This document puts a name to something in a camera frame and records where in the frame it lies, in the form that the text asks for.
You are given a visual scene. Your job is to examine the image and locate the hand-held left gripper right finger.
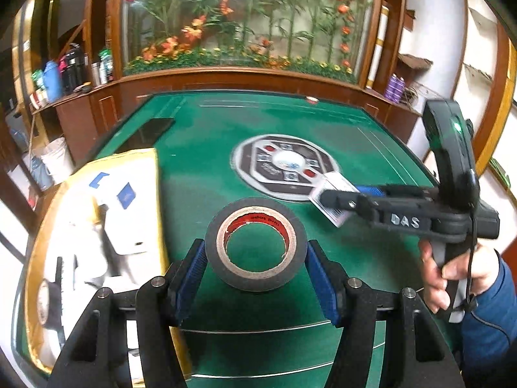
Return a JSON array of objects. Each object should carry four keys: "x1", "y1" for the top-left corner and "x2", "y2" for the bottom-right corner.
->
[{"x1": 306, "y1": 240, "x2": 463, "y2": 388}]

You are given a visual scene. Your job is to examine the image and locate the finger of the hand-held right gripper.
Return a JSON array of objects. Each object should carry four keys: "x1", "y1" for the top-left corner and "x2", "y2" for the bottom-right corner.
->
[
  {"x1": 355, "y1": 185, "x2": 437, "y2": 201},
  {"x1": 321, "y1": 188, "x2": 380, "y2": 222}
]

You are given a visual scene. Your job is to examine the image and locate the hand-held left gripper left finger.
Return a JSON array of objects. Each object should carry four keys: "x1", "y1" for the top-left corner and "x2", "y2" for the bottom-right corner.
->
[{"x1": 47, "y1": 238, "x2": 207, "y2": 388}]

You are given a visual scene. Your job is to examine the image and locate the small white carton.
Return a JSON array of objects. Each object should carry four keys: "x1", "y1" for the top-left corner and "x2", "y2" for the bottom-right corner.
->
[{"x1": 308, "y1": 172, "x2": 360, "y2": 227}]

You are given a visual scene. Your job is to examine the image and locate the black tape roll red core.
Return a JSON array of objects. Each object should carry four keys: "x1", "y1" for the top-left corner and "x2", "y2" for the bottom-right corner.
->
[{"x1": 205, "y1": 197, "x2": 310, "y2": 292}]

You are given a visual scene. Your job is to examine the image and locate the yellow padded envelope with items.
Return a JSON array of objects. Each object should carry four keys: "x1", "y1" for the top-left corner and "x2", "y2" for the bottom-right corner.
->
[{"x1": 24, "y1": 147, "x2": 190, "y2": 381}]

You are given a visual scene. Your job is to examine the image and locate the person's right forearm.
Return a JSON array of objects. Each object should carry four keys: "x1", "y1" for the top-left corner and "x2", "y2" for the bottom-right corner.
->
[{"x1": 458, "y1": 259, "x2": 517, "y2": 376}]

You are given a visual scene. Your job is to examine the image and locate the person's right hand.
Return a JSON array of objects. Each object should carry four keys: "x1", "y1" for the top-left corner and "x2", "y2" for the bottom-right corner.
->
[{"x1": 418, "y1": 238, "x2": 503, "y2": 316}]

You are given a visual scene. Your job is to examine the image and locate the grey table control panel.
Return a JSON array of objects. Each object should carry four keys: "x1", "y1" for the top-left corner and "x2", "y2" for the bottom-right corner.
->
[{"x1": 231, "y1": 133, "x2": 344, "y2": 203}]

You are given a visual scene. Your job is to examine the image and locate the white yellow rolled poster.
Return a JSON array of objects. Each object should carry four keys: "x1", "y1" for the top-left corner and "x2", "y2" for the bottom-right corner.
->
[{"x1": 364, "y1": 4, "x2": 390, "y2": 90}]

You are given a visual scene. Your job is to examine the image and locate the black phone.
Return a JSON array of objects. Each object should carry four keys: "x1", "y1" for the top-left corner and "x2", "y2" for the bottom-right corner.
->
[{"x1": 135, "y1": 118, "x2": 175, "y2": 140}]

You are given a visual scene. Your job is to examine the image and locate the white plastic bucket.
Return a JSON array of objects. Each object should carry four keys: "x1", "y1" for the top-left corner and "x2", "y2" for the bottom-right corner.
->
[{"x1": 40, "y1": 136, "x2": 75, "y2": 184}]

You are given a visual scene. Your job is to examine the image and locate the glass flower display case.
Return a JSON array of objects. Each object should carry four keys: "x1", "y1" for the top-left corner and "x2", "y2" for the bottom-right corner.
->
[{"x1": 117, "y1": 0, "x2": 382, "y2": 85}]

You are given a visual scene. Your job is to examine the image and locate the green white bottle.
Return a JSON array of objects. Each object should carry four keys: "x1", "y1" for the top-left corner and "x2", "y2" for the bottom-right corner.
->
[{"x1": 100, "y1": 48, "x2": 114, "y2": 84}]

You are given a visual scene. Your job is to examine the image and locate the blue thermos jug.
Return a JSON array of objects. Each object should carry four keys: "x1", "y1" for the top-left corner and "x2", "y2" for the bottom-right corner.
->
[{"x1": 42, "y1": 60, "x2": 63, "y2": 100}]

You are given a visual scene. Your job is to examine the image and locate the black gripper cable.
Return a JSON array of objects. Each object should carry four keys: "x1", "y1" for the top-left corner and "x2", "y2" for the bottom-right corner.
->
[{"x1": 462, "y1": 174, "x2": 485, "y2": 312}]

